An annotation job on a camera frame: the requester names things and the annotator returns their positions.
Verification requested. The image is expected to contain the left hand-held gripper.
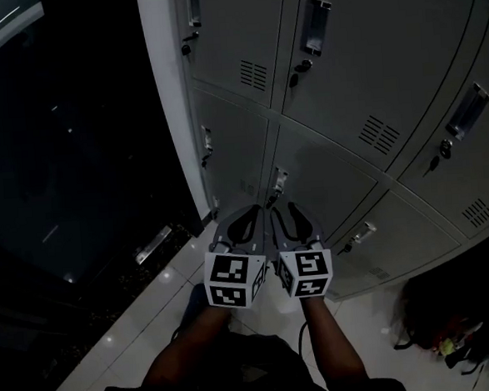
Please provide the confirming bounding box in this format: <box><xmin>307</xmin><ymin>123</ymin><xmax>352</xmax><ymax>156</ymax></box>
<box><xmin>199</xmin><ymin>203</ymin><xmax>272</xmax><ymax>312</ymax></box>

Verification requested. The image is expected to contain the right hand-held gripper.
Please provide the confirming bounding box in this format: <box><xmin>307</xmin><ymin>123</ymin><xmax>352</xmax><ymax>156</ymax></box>
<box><xmin>268</xmin><ymin>199</ymin><xmax>335</xmax><ymax>301</ymax></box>

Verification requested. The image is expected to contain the grey metal locker door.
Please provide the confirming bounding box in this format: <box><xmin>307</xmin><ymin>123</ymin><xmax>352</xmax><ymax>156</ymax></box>
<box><xmin>258</xmin><ymin>116</ymin><xmax>386</xmax><ymax>249</ymax></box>

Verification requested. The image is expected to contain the grey metal locker cabinet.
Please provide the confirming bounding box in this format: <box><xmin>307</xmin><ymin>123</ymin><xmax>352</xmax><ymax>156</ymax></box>
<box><xmin>174</xmin><ymin>0</ymin><xmax>489</xmax><ymax>313</ymax></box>

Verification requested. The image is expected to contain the person's right forearm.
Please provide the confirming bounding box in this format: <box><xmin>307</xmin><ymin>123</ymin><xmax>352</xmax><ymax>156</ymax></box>
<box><xmin>299</xmin><ymin>293</ymin><xmax>371</xmax><ymax>386</ymax></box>

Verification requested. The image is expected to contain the person's left forearm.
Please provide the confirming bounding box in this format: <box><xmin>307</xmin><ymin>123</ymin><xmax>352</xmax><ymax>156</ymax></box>
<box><xmin>137</xmin><ymin>302</ymin><xmax>237</xmax><ymax>389</ymax></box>

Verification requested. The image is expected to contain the metal door floor lock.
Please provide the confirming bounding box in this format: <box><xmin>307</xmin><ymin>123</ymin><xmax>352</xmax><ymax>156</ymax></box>
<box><xmin>131</xmin><ymin>225</ymin><xmax>176</xmax><ymax>267</ymax></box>

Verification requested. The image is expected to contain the red bag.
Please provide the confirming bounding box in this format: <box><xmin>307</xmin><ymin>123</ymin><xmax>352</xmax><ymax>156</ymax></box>
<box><xmin>427</xmin><ymin>317</ymin><xmax>461</xmax><ymax>345</ymax></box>

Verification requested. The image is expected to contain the dark glass door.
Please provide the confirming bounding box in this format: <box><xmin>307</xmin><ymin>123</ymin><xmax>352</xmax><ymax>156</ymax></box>
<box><xmin>0</xmin><ymin>0</ymin><xmax>213</xmax><ymax>391</ymax></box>

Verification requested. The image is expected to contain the white printed bag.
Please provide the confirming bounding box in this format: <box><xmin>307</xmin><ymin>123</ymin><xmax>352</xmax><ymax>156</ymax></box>
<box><xmin>453</xmin><ymin>321</ymin><xmax>487</xmax><ymax>351</ymax></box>

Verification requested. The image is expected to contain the black bag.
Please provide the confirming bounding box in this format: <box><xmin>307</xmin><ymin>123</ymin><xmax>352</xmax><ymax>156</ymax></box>
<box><xmin>444</xmin><ymin>339</ymin><xmax>489</xmax><ymax>378</ymax></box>

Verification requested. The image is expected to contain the black cable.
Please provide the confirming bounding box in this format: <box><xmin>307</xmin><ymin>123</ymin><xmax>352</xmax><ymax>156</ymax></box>
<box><xmin>295</xmin><ymin>319</ymin><xmax>312</xmax><ymax>353</ymax></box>

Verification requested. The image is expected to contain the black backpack with straps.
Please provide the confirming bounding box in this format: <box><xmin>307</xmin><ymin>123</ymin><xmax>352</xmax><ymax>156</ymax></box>
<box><xmin>389</xmin><ymin>275</ymin><xmax>448</xmax><ymax>352</ymax></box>

